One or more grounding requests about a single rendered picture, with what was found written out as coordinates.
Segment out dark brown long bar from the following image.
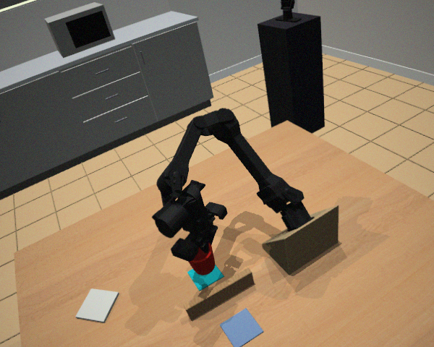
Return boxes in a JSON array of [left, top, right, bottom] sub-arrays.
[[184, 268, 254, 321]]

